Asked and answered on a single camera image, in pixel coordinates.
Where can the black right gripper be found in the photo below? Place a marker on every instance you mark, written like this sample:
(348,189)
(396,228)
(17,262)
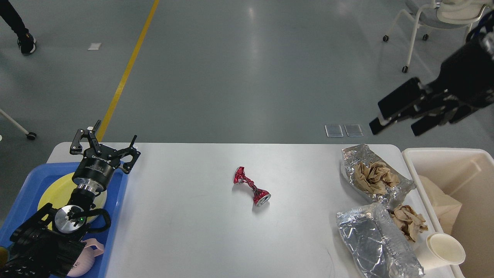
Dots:
(463,86)

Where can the beige plastic bin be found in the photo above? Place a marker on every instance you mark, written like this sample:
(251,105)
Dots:
(467,176)

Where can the small brown paper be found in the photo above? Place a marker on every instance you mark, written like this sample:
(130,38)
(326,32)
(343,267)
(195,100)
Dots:
(409,222)

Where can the pink ribbed mug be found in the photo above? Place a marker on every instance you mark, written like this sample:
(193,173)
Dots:
(85,261)

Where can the aluminium foil sheet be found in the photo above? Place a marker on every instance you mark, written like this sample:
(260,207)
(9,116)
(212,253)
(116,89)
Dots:
(394,196)

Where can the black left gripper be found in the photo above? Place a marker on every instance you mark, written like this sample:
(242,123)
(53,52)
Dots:
(100,162)

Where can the white wheeled chair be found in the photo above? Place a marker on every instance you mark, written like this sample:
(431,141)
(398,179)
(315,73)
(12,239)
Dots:
(439,14)

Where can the yellow round plate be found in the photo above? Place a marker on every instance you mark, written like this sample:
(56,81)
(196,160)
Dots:
(59,192)

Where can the blue plastic tray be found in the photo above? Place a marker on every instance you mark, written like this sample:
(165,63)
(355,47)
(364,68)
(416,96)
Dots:
(36,184)

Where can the brown paper bag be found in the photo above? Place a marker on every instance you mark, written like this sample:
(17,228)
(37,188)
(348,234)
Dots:
(445,207)

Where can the crushed red can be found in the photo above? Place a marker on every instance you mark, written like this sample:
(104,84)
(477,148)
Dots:
(260,196)

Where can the white paper cup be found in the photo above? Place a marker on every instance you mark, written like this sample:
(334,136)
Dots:
(439,250)

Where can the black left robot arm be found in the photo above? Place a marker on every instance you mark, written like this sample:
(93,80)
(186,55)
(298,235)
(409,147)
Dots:
(50,241)

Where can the left white chair leg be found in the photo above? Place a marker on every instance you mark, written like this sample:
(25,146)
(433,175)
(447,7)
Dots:
(29,135)

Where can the brown paper ball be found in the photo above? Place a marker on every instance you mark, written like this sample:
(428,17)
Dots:
(376,178)

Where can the person in dark clothes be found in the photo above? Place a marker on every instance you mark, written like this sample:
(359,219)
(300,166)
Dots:
(25,40)

